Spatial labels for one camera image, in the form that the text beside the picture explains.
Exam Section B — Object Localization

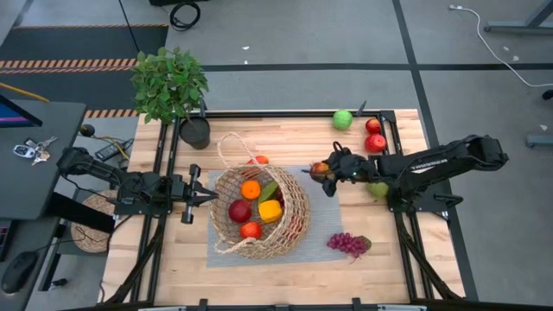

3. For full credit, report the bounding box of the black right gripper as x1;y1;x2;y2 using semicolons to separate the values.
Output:
301;150;378;199

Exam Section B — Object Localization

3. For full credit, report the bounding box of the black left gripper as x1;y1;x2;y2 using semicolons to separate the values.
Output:
170;162;219;225

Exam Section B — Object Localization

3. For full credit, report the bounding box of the orange red peach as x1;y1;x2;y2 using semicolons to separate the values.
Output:
310;161;333;181

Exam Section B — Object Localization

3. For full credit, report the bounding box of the green pear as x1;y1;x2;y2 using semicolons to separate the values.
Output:
366;181;390;200

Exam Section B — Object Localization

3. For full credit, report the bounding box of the green apple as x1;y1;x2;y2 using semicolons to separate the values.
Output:
332;109;354;131

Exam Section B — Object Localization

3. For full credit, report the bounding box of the red tomato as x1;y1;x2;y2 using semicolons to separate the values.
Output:
239;220;264;240

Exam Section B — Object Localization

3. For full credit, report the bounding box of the green cucumber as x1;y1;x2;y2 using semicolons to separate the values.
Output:
257;180;281;204

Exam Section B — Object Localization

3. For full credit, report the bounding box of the woven wicker basket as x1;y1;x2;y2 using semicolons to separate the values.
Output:
209;131;311;261

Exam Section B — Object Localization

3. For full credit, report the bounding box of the yellow bell pepper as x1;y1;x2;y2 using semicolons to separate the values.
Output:
257;200;284;225

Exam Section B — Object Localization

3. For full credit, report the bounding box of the grey woven placemat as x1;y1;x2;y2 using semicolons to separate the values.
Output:
206;165;346;269

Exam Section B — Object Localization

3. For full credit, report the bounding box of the purple grape bunch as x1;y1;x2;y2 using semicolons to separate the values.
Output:
327;232;372;259

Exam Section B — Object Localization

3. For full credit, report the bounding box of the potted green plant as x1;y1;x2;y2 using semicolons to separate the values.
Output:
130;46;212;151

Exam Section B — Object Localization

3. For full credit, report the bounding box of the black desk base beam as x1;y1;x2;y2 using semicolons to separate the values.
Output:
45;192;117;234

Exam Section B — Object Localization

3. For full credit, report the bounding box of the round wicker mat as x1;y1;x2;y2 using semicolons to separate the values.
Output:
70;189;120;254

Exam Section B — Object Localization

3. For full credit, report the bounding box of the key bunch with fob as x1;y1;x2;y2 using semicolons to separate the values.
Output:
12;136;58;167

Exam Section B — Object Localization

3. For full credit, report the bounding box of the black desk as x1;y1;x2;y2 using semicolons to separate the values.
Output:
0;98;86;221

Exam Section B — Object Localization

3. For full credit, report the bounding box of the black hazard-striped floor mat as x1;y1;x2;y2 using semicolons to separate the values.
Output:
0;24;170;120

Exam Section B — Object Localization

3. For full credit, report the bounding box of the black computer mouse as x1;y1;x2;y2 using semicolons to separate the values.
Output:
0;250;40;295

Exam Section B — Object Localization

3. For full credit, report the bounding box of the dark keyboard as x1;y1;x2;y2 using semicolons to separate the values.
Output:
0;218;14;263

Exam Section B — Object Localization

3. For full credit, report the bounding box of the computer monitor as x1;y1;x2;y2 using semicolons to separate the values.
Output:
0;93;44;129

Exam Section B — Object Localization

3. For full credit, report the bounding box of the grey desk foot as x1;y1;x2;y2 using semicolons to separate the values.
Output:
525;132;553;149

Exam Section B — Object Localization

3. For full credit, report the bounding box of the grey desk leg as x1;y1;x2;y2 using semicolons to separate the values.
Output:
483;0;553;35

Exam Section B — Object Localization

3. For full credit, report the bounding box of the black aluminium frame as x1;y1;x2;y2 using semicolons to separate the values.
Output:
98;108;480;311

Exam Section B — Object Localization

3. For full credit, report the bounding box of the coiled black cable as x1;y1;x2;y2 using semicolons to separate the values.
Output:
168;1;202;32

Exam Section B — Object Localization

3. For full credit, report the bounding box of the thin black floor cable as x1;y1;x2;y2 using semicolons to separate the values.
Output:
117;0;142;55

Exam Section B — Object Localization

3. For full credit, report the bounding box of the white cable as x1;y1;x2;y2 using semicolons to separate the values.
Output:
448;3;553;88

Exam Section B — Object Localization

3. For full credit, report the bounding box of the yellow cable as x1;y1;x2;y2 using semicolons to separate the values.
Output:
0;81;51;104

